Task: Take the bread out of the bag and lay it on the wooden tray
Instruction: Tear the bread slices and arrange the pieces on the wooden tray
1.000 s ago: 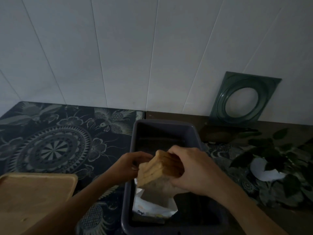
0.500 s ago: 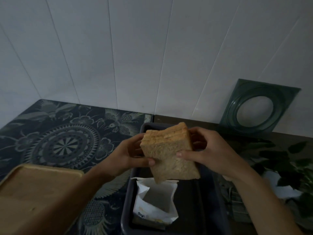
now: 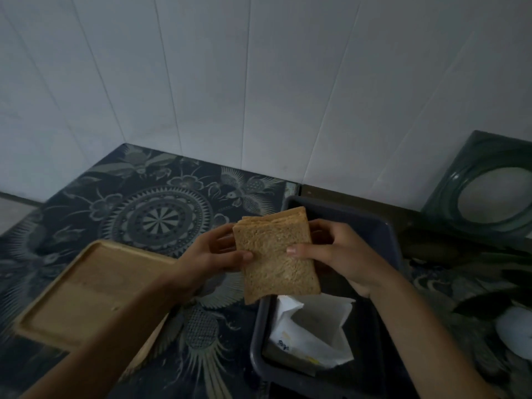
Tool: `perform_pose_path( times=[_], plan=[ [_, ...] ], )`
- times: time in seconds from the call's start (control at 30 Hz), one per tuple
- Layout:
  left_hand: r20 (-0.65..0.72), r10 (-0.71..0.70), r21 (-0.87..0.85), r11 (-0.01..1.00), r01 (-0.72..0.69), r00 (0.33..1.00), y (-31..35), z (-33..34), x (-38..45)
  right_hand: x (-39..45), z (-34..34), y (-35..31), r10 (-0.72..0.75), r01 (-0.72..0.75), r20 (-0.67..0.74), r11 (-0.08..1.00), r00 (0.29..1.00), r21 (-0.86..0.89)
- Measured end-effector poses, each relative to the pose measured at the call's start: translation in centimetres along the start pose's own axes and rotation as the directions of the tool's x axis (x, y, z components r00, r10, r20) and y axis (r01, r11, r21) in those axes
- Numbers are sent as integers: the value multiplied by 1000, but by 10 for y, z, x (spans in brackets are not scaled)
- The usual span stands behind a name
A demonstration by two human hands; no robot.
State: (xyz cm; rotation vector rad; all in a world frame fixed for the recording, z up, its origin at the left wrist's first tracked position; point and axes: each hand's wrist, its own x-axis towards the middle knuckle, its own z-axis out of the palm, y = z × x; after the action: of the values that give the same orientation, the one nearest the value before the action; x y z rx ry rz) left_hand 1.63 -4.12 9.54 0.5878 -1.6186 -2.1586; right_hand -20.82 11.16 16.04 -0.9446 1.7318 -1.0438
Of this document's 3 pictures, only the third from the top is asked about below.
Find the dark green round plastic container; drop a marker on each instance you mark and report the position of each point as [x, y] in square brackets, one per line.
[453, 178]

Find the dark leaf patterned cloth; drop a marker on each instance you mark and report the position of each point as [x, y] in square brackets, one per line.
[461, 282]

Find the white paper bag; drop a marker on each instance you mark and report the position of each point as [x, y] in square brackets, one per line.
[316, 332]

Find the dark plastic tray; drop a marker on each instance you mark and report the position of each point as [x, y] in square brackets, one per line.
[374, 336]

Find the rectangular wooden tray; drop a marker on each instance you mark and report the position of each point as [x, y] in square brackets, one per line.
[83, 295]

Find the person's left thumb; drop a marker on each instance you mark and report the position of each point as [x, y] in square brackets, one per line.
[231, 260]

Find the white round object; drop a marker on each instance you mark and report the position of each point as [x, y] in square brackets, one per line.
[517, 332]

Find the person's right hand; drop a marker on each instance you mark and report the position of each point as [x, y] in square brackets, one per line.
[349, 257]

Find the dark floral patterned tablecloth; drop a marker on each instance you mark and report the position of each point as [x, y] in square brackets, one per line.
[158, 211]

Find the person's left forearm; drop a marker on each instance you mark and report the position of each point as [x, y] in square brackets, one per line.
[112, 336]

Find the person's left hand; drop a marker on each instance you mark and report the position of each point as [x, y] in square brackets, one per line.
[203, 261]

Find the stack of brown bread slices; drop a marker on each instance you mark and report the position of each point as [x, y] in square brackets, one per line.
[276, 261]

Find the person's right forearm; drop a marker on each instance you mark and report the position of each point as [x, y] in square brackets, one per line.
[419, 340]

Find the person's right thumb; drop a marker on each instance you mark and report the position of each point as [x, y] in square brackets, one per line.
[309, 250]

